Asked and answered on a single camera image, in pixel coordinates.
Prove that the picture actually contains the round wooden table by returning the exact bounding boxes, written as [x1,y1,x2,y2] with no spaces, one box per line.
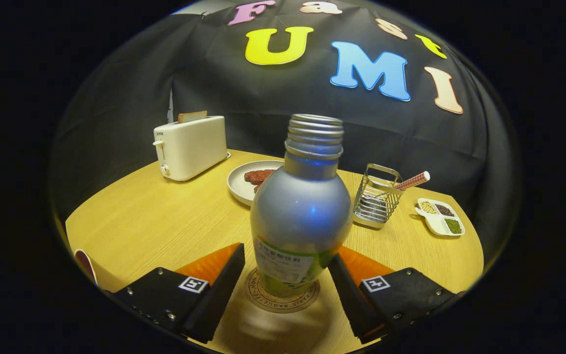
[65,149,484,354]

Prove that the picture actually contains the round brown coaster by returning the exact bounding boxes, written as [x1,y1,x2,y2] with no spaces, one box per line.
[245,267,321,314]

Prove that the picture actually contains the beige cup with wooden handle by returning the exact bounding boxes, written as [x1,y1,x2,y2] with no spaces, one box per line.
[74,249,99,288]

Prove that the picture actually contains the white toaster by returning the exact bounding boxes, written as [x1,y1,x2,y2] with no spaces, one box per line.
[153,116,231,182]

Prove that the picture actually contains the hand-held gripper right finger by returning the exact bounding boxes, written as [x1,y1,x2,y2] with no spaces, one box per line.
[327,246,460,345]

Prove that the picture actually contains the silver juice bottle green label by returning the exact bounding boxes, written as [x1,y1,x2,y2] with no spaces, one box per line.
[250,114,353,297]

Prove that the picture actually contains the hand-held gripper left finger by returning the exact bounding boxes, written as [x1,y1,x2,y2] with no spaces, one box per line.
[111,242,246,344]

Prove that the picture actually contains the red meat slices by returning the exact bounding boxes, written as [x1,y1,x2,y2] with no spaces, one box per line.
[244,169,276,193]

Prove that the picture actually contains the metal wire basket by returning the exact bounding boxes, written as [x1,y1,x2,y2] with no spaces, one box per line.
[352,163,404,229]

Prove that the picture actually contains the grey round plate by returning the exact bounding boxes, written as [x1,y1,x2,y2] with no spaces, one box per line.
[227,160,285,207]

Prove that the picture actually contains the white divided dish with grains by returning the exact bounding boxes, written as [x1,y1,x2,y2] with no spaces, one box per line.
[415,198,466,237]

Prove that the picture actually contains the toast slice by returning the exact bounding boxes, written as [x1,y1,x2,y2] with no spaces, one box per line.
[178,110,208,124]

